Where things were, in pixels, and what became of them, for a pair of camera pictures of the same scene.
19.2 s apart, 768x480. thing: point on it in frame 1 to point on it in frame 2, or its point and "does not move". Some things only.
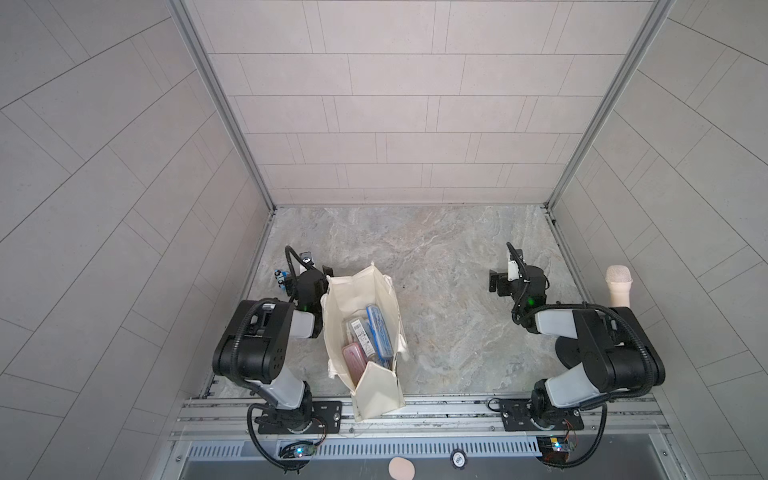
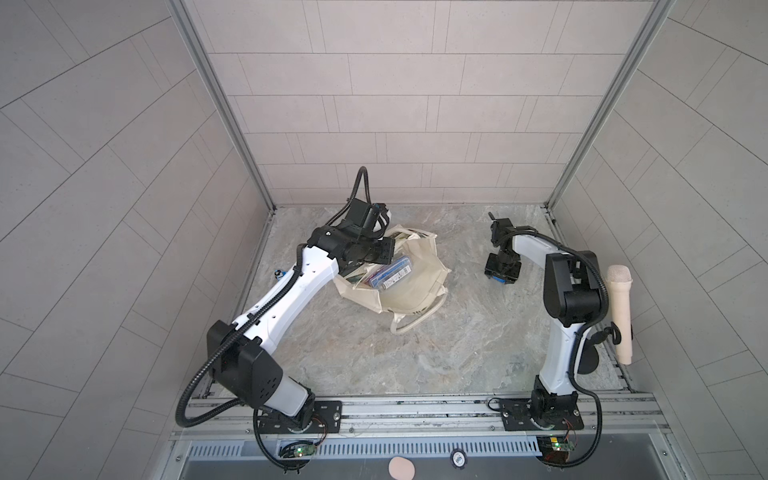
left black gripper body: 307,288 to 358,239
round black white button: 458,459 does not move
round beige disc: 400,468 does not move
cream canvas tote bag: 347,297 to 415,280
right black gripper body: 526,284 to 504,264
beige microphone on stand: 619,281 does not move
